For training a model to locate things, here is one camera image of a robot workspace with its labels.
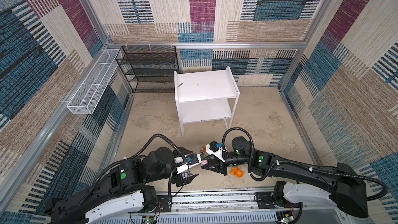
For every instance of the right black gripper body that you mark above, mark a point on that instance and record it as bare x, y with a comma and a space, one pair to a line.
221, 163

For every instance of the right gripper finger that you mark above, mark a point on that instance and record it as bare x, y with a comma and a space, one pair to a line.
210, 166
222, 170

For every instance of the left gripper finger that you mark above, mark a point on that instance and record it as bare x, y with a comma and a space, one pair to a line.
189, 179
187, 153

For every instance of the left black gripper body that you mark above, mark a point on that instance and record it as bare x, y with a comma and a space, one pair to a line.
178, 178

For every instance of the orange crab hood Doraemon figure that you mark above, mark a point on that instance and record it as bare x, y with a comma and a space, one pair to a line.
202, 150

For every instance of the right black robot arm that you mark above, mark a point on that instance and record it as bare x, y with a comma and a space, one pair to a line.
344, 188

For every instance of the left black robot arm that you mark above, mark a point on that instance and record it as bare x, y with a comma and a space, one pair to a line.
124, 185

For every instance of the white two-tier shelf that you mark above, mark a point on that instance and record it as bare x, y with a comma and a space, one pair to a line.
206, 96

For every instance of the orange yellow Pokemon figure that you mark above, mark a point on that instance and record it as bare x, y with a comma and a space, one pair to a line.
236, 171

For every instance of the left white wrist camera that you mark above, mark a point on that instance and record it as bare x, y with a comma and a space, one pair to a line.
184, 166

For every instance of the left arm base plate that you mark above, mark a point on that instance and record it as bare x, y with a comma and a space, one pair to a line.
160, 203

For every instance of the aluminium mounting rail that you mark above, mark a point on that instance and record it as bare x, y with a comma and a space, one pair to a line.
236, 206

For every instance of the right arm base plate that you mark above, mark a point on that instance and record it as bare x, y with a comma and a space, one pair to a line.
265, 200

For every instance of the black wire mesh rack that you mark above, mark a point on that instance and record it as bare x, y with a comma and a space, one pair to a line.
149, 68

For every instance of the white wire mesh basket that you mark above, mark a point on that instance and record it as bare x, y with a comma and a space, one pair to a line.
89, 93

